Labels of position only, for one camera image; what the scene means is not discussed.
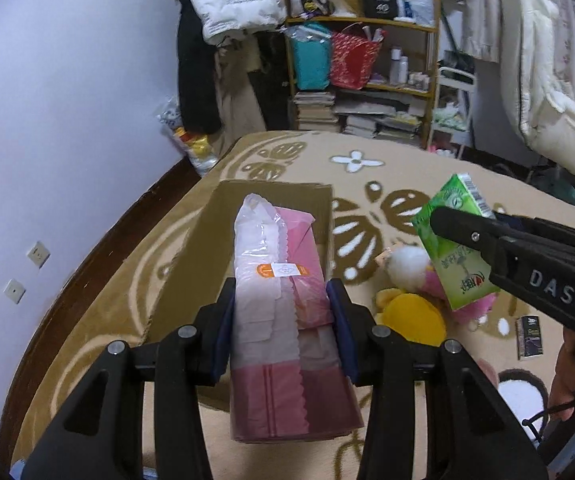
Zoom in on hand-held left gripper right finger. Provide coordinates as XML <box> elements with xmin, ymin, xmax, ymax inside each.
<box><xmin>325</xmin><ymin>277</ymin><xmax>551</xmax><ymax>480</ymax></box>

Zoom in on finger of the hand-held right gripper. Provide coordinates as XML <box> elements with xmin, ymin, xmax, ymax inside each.
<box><xmin>492</xmin><ymin>212</ymin><xmax>575</xmax><ymax>261</ymax></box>
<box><xmin>430</xmin><ymin>206</ymin><xmax>505</xmax><ymax>261</ymax></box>

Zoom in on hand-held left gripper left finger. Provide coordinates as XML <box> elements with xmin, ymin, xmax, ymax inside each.
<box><xmin>22</xmin><ymin>276</ymin><xmax>238</xmax><ymax>480</ymax></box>

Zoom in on green tissue pack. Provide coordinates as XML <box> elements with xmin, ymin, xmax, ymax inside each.
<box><xmin>411</xmin><ymin>172</ymin><xmax>502</xmax><ymax>311</ymax></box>

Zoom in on small black packet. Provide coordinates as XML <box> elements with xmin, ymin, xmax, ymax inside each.
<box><xmin>516</xmin><ymin>315</ymin><xmax>544</xmax><ymax>361</ymax></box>

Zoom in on brown cardboard box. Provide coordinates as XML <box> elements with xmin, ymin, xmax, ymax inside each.
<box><xmin>142</xmin><ymin>179</ymin><xmax>335</xmax><ymax>361</ymax></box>

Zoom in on white pompom plush toy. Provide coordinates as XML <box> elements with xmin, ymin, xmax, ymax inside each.
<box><xmin>375</xmin><ymin>245</ymin><xmax>433</xmax><ymax>293</ymax></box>

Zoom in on yellow plush toy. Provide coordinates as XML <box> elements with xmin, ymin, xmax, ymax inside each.
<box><xmin>375</xmin><ymin>287</ymin><xmax>448</xmax><ymax>346</ymax></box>

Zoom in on pink plush toy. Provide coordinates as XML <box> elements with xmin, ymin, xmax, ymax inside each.
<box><xmin>420</xmin><ymin>265</ymin><xmax>501</xmax><ymax>331</ymax></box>

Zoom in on pink plastic bag pack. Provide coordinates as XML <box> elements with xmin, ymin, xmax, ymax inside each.
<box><xmin>230</xmin><ymin>192</ymin><xmax>365</xmax><ymax>445</ymax></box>

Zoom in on person's right hand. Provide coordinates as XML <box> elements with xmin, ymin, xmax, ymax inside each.
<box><xmin>547</xmin><ymin>327</ymin><xmax>575</xmax><ymax>423</ymax></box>

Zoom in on dark green bag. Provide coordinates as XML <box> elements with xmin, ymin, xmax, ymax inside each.
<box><xmin>532</xmin><ymin>165</ymin><xmax>575</xmax><ymax>206</ymax></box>

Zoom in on pale green packets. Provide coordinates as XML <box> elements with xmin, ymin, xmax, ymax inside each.
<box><xmin>432</xmin><ymin>102</ymin><xmax>468</xmax><ymax>131</ymax></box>

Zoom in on wide pile of books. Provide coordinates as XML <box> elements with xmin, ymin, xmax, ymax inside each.
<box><xmin>335</xmin><ymin>95</ymin><xmax>425</xmax><ymax>146</ymax></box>

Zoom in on white metal cart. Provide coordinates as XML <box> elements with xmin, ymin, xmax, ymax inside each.
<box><xmin>430</xmin><ymin>50</ymin><xmax>475</xmax><ymax>156</ymax></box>

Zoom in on cream duvet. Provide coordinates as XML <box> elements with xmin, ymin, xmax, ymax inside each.
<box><xmin>500</xmin><ymin>0</ymin><xmax>575</xmax><ymax>196</ymax></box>

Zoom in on clear plastic snack bag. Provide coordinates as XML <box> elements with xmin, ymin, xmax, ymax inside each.
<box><xmin>156</xmin><ymin>97</ymin><xmax>220</xmax><ymax>176</ymax></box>

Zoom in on narrow stack of books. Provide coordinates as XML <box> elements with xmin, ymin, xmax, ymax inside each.
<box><xmin>292</xmin><ymin>91</ymin><xmax>338</xmax><ymax>133</ymax></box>

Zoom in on red patterned bag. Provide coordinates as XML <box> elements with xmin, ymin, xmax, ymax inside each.
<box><xmin>330</xmin><ymin>25</ymin><xmax>383</xmax><ymax>90</ymax></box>

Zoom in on beige coat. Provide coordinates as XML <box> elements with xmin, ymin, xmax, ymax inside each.
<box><xmin>214</xmin><ymin>35</ymin><xmax>268</xmax><ymax>156</ymax></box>

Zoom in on beige hanging cloth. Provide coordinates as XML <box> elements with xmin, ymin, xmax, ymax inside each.
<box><xmin>432</xmin><ymin>0</ymin><xmax>513</xmax><ymax>63</ymax></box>

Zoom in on teal bag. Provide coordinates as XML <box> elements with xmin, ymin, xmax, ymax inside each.
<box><xmin>290</xmin><ymin>22</ymin><xmax>333</xmax><ymax>91</ymax></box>

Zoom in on wooden shelf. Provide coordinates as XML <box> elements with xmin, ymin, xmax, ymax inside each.
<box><xmin>281</xmin><ymin>0</ymin><xmax>442</xmax><ymax>148</ymax></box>

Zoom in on black coat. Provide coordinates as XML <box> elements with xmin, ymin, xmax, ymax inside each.
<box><xmin>174</xmin><ymin>0</ymin><xmax>223</xmax><ymax>136</ymax></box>

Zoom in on black box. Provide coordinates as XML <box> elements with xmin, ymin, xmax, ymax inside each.
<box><xmin>364</xmin><ymin>0</ymin><xmax>399</xmax><ymax>20</ymax></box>

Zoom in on dark hanging clothes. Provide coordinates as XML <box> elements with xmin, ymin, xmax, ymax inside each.
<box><xmin>254</xmin><ymin>30</ymin><xmax>295</xmax><ymax>131</ymax></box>

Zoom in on white puffer jacket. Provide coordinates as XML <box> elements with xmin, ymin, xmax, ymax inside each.
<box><xmin>190</xmin><ymin>0</ymin><xmax>288</xmax><ymax>46</ymax></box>

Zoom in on dark wooden bed frame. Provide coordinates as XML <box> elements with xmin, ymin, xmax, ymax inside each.
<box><xmin>0</xmin><ymin>157</ymin><xmax>203</xmax><ymax>461</ymax></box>

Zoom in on wall socket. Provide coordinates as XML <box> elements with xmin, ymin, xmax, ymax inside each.
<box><xmin>26</xmin><ymin>241</ymin><xmax>50</xmax><ymax>269</ymax></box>
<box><xmin>4</xmin><ymin>278</ymin><xmax>27</xmax><ymax>305</ymax></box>

